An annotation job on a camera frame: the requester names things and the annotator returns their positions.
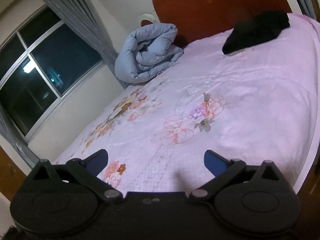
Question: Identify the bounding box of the red wooden headboard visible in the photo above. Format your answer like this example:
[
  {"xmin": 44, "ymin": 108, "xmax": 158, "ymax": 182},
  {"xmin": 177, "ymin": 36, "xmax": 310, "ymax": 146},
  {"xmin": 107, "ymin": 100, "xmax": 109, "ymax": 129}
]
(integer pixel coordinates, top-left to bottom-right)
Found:
[{"xmin": 152, "ymin": 0, "xmax": 292, "ymax": 48}]

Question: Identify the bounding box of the grey left curtain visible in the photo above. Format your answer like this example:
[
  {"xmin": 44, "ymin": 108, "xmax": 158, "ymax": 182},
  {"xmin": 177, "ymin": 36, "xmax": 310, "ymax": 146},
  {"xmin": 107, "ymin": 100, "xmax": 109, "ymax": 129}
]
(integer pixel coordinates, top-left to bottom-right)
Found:
[{"xmin": 1, "ymin": 107, "xmax": 40, "ymax": 169}]

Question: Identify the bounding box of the brown wooden door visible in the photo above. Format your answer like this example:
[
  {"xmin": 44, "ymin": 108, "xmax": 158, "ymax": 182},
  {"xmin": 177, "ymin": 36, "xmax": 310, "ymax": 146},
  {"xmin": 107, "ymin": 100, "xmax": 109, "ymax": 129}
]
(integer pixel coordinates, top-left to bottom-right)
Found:
[{"xmin": 1, "ymin": 147, "xmax": 30, "ymax": 202}]

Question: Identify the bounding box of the black pillow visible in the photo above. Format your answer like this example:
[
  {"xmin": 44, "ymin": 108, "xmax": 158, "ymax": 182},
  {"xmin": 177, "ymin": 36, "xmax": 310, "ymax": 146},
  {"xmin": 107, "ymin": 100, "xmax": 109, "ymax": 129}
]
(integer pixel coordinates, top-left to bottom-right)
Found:
[{"xmin": 222, "ymin": 11, "xmax": 290, "ymax": 55}]

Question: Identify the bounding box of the grey curtain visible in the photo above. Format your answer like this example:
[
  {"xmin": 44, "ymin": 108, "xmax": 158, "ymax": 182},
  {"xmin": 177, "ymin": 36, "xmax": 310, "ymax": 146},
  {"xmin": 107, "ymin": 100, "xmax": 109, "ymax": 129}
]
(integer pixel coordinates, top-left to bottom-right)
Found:
[
  {"xmin": 1, "ymin": 107, "xmax": 40, "ymax": 169},
  {"xmin": 43, "ymin": 0, "xmax": 118, "ymax": 74}
]

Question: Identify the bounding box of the grey right curtain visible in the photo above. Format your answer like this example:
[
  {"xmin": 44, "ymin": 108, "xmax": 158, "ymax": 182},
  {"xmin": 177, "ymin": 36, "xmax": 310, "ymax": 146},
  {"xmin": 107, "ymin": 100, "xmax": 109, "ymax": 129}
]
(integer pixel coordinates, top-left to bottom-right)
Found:
[{"xmin": 43, "ymin": 0, "xmax": 118, "ymax": 74}]

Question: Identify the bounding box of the light blue rolled duvet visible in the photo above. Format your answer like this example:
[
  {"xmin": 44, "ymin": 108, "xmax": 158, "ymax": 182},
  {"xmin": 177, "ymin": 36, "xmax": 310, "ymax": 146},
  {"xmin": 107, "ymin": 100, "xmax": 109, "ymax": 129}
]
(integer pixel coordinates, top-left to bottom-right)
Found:
[{"xmin": 114, "ymin": 23, "xmax": 183, "ymax": 84}]

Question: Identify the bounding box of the sliding glass window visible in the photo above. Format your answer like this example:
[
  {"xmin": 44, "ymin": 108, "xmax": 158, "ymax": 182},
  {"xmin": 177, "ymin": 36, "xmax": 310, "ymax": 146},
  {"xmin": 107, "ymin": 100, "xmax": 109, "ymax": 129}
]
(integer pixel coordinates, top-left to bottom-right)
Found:
[{"xmin": 1, "ymin": 7, "xmax": 102, "ymax": 140}]

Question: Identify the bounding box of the pink floral bed sheet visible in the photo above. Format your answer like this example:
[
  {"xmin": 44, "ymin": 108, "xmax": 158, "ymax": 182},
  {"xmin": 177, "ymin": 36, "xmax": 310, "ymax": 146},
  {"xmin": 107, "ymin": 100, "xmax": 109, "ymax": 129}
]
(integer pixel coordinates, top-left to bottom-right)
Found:
[{"xmin": 55, "ymin": 14, "xmax": 319, "ymax": 193}]

